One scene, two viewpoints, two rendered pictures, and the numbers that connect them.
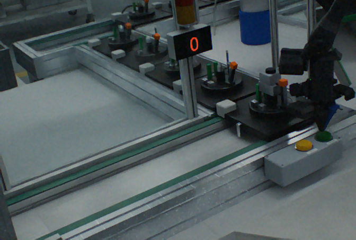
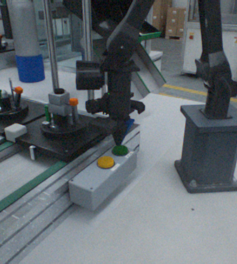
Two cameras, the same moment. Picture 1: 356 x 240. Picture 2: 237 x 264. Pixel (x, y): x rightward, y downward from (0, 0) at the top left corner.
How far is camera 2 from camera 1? 0.72 m
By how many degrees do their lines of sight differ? 27
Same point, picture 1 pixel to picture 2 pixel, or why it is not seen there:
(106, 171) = not seen: outside the picture
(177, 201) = not seen: outside the picture
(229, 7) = (6, 56)
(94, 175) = not seen: outside the picture
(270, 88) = (61, 108)
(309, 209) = (122, 230)
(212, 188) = (11, 235)
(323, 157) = (124, 171)
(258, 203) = (67, 233)
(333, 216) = (149, 234)
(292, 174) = (100, 195)
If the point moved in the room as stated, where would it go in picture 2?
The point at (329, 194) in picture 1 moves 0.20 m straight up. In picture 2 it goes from (135, 206) to (137, 137)
